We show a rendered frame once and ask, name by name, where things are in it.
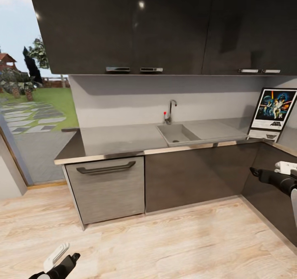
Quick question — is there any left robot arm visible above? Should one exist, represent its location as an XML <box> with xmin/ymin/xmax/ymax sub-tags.
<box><xmin>29</xmin><ymin>242</ymin><xmax>80</xmax><ymax>279</ymax></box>

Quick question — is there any poster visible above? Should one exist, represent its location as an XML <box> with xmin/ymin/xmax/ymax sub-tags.
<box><xmin>250</xmin><ymin>87</ymin><xmax>297</xmax><ymax>131</ymax></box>

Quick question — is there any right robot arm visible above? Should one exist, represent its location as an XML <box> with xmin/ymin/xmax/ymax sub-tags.
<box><xmin>250</xmin><ymin>161</ymin><xmax>297</xmax><ymax>227</ymax></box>

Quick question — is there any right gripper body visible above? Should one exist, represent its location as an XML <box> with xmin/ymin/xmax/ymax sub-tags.
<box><xmin>259</xmin><ymin>169</ymin><xmax>297</xmax><ymax>192</ymax></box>

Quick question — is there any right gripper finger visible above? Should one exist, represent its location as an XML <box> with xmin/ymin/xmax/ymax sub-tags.
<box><xmin>250</xmin><ymin>167</ymin><xmax>260</xmax><ymax>177</ymax></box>

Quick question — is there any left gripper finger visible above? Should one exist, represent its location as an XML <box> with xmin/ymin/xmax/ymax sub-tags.
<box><xmin>71</xmin><ymin>253</ymin><xmax>80</xmax><ymax>263</ymax></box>

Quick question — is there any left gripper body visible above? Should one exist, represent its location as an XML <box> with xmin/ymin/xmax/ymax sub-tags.
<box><xmin>51</xmin><ymin>255</ymin><xmax>76</xmax><ymax>279</ymax></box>

